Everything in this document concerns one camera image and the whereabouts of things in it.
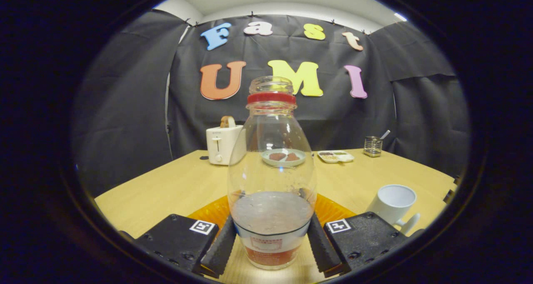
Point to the white cup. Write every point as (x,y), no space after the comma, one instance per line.
(391,200)

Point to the white toaster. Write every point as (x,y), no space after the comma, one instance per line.
(222,144)

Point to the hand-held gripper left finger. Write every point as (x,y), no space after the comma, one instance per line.
(218,250)

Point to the toasted bread slice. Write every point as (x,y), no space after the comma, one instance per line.
(227,122)

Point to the wooden table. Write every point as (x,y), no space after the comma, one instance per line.
(166,184)

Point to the white compartment tray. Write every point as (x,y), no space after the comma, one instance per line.
(335,157)

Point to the small ceiling light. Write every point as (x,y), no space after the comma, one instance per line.
(400,16)

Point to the clear plastic juice bottle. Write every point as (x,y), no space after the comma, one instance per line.
(270,180)

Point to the pale green plate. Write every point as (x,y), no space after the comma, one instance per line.
(283,163)

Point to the brown food piece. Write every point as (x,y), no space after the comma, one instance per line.
(277,156)
(292,157)

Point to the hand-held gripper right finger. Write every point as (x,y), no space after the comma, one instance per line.
(325,246)

